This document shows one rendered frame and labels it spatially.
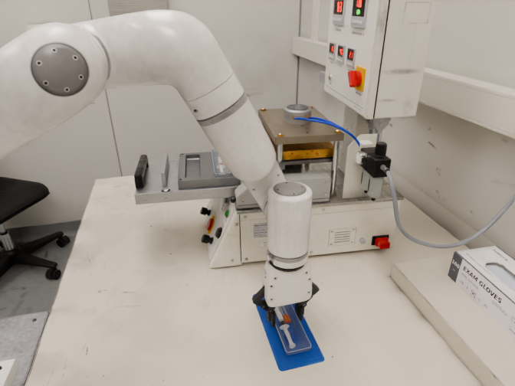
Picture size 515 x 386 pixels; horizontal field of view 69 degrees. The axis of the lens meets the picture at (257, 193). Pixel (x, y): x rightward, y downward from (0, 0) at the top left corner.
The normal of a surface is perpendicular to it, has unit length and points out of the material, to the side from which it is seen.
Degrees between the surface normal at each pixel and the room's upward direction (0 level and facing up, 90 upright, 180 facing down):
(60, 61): 77
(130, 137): 90
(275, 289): 89
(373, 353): 0
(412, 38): 90
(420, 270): 0
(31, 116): 116
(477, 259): 3
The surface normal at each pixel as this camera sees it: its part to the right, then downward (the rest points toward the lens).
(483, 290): -0.98, 0.10
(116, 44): -0.61, 0.35
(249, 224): 0.15, 0.45
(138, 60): -0.45, 0.59
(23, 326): -0.01, -0.89
